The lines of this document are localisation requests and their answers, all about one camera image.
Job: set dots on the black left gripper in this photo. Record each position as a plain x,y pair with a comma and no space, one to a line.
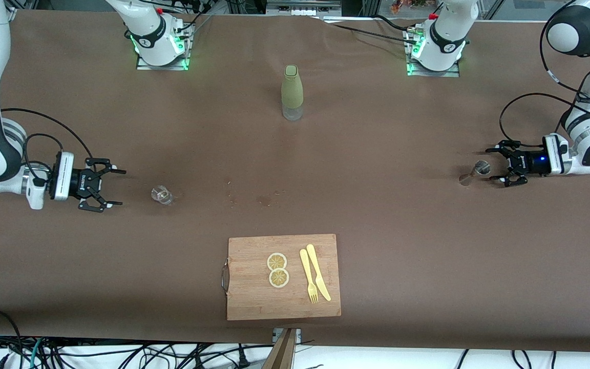
527,162

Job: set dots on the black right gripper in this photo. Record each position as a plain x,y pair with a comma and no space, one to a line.
81,182

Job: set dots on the steel double jigger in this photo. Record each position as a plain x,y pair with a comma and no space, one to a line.
475,171

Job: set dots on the small clear glass cup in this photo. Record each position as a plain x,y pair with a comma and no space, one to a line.
162,195

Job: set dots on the brown table mat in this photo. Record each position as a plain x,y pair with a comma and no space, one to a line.
428,256

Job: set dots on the liquid puddle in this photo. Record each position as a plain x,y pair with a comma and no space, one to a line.
265,201

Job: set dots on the wooden cutting board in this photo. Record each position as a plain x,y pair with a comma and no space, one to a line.
254,292

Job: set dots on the lemon slice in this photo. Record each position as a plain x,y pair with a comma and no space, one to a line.
277,261
278,278

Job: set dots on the glass bottle with green sleeve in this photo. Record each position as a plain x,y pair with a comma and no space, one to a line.
292,87

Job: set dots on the yellow plastic knife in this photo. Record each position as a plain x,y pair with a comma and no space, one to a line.
317,269

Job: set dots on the yellow plastic fork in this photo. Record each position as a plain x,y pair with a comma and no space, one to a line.
307,271

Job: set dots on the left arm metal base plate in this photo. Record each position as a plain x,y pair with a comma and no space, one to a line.
415,72

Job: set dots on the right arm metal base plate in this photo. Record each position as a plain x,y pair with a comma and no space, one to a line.
182,61

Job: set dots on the slanted stand post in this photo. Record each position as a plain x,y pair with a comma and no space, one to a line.
282,353

